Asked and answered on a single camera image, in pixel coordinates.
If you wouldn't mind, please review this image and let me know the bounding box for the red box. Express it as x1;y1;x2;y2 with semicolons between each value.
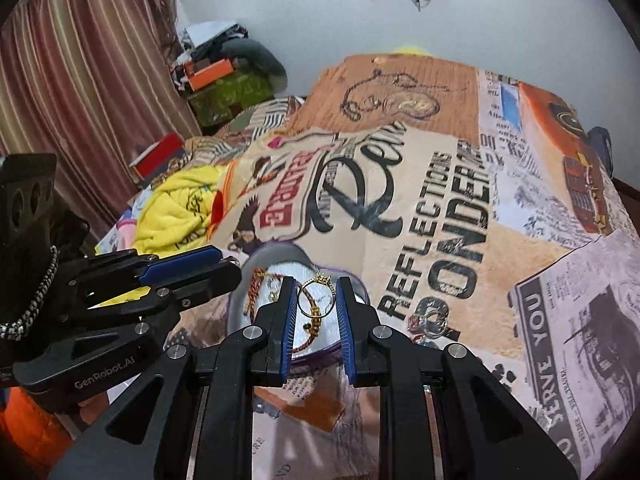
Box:
128;133;185;181

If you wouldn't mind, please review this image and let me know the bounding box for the printed newspaper-pattern blanket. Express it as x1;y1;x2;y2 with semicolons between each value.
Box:
170;54;640;480

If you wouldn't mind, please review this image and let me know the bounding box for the dark blue bag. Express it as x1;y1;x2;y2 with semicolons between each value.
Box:
584;127;614;182

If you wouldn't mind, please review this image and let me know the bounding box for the striped brown curtain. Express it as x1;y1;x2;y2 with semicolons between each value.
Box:
0;0;202;242

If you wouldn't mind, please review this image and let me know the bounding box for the black white braided cable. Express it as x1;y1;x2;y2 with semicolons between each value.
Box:
0;244;61;339

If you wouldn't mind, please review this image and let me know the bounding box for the grey garment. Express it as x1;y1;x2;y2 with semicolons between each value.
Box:
219;38;289;92

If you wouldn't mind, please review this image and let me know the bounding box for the striped duvet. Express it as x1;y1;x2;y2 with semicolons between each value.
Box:
182;96;307;177

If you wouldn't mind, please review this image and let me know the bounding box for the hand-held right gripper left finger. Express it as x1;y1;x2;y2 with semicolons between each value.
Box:
47;276;298;480

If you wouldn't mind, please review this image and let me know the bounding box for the orange box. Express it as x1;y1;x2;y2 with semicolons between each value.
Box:
187;58;237;89

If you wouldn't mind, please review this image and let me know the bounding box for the white cloth on pile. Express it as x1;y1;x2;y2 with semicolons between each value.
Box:
179;22;249;54

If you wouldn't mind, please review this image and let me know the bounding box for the purple heart-shaped tin box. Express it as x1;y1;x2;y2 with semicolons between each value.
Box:
225;242;372;362

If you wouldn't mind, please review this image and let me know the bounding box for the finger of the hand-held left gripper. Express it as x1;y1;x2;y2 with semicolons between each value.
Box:
86;245;222;287
80;256;242;335

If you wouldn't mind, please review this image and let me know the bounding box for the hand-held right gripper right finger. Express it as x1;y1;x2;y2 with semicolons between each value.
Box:
336;275;580;480

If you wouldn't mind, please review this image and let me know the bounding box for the red braided bracelet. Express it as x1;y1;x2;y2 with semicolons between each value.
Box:
244;267;281;317

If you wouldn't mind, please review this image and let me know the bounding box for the yellow cloth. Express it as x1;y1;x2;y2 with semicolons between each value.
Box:
130;164;237;257

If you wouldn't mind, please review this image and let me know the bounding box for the gold ring string bracelet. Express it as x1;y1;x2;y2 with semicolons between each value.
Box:
297;272;332;345

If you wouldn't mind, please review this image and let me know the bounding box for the white printed sheet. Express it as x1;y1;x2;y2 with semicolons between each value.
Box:
94;199;147;257

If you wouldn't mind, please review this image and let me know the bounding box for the orange cloth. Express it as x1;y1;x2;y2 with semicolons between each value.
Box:
0;385;77;480

